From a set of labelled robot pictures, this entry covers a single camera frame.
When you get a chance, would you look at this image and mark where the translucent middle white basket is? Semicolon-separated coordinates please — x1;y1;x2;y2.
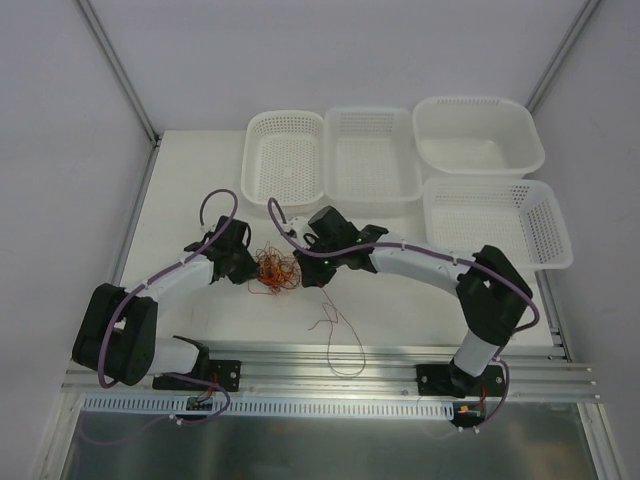
323;106;423;212

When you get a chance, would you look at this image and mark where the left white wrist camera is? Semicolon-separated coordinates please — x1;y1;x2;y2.
200;225;218;234

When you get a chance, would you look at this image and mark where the solid white tub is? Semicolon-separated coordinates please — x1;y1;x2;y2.
412;96;546;178

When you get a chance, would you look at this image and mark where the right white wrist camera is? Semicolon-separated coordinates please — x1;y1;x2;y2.
284;216;315;248

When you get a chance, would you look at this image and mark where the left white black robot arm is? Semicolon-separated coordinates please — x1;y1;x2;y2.
71;216;259;389

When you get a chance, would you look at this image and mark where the white slotted cable duct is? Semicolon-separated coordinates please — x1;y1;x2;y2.
82;394;454;421

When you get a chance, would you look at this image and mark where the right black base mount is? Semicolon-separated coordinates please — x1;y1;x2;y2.
415;363;506;399

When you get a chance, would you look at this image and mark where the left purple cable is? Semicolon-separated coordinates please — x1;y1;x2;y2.
96;189;239;389

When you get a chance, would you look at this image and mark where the rounded perforated white basket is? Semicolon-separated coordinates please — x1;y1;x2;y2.
240;110;324;213

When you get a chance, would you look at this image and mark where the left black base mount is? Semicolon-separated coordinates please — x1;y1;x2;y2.
152;358;242;393

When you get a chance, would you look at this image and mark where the large perforated white basket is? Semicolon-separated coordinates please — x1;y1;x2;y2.
423;177;573;270

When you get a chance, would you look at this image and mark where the thin red wire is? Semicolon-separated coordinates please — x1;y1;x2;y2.
307;288;367;377

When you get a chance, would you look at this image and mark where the aluminium frame post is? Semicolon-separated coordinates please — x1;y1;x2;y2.
525;0;604;116
74;0;161;146

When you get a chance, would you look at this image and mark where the left aluminium frame post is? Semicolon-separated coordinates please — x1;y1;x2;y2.
74;0;161;146

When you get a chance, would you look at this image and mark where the right aluminium frame post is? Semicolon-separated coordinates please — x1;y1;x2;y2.
525;0;604;116

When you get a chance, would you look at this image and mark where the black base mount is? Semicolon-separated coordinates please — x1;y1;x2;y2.
152;358;242;393
415;363;506;399

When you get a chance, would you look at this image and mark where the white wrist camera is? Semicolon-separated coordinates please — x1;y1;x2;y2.
200;225;218;234
284;216;315;248

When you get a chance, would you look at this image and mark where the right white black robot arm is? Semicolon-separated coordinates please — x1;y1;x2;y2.
284;206;533;398

